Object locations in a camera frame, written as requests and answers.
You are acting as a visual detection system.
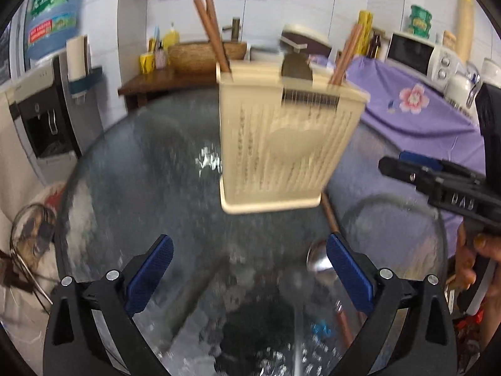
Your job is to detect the wooden handled spoon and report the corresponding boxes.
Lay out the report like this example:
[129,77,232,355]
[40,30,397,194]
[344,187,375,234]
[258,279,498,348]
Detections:
[281,52,313,81]

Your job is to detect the person's right hand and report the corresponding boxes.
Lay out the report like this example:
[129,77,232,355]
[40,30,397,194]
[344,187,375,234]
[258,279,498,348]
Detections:
[455,224,501,351]

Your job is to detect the white kettle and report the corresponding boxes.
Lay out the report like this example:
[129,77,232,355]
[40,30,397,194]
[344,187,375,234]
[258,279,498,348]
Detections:
[443,61,481,111]

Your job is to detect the white microwave oven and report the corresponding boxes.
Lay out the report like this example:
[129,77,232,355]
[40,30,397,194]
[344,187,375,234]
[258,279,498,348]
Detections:
[385,32,466,92]

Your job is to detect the stack of paper cups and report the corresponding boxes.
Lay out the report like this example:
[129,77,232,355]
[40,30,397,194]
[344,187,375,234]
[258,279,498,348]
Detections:
[456,0,475,63]

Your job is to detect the purple floral cloth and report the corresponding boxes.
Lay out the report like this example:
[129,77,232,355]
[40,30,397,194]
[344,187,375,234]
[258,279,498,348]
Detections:
[308,55,488,244]

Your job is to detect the green stacked bowls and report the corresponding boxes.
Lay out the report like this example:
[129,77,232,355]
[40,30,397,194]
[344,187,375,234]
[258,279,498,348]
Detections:
[407,4,432,38]

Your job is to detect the yellow roll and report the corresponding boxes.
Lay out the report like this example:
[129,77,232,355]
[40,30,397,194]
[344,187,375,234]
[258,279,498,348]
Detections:
[355,10,373,56]

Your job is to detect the brown chopstick right in basket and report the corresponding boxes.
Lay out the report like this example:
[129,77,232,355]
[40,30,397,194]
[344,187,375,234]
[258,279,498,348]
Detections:
[329,24,364,86]

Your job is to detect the cream plastic utensil basket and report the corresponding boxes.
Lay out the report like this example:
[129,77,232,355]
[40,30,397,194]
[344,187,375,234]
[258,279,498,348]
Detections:
[216,61,370,214]

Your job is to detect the round glass table top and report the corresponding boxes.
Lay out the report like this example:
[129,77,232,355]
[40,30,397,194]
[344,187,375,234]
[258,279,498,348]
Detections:
[54,87,449,376]

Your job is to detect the brown rice cooker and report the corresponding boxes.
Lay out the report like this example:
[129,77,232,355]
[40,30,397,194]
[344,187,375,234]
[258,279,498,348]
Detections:
[280,24,332,58]

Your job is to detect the white water dispenser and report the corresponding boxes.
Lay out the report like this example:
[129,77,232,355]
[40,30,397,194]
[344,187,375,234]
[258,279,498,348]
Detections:
[9,51,104,184]

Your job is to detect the bronze faucet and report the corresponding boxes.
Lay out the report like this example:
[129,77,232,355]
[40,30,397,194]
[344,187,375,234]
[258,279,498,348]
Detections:
[222,17,241,43]

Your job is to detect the dark wooden counter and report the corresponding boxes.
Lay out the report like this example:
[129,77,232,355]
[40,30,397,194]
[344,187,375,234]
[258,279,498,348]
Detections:
[117,67,217,110]

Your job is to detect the white paper cup stack holder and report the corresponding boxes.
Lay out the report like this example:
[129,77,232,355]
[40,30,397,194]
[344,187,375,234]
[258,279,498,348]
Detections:
[66,35,103,99]

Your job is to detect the woven brown basin sink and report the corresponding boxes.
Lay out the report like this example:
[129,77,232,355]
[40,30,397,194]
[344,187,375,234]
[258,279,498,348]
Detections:
[167,42,247,74]

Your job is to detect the yellow mug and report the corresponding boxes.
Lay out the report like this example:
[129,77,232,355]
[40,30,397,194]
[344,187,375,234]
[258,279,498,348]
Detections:
[139,52,156,75]

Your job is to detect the yellow soap bottle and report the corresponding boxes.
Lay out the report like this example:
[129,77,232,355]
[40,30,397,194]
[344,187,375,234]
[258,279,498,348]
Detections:
[162,22,180,51]

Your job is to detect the blue water jug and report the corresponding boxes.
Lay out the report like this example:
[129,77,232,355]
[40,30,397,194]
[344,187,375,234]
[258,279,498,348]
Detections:
[25,0,81,61]

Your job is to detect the black cables and adapter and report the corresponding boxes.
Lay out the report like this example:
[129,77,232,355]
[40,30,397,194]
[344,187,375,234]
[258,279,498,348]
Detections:
[7,203,59,314]

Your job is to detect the steel spoon red handle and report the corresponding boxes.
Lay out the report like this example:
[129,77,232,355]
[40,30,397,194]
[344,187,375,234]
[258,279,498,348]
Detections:
[307,240,354,349]

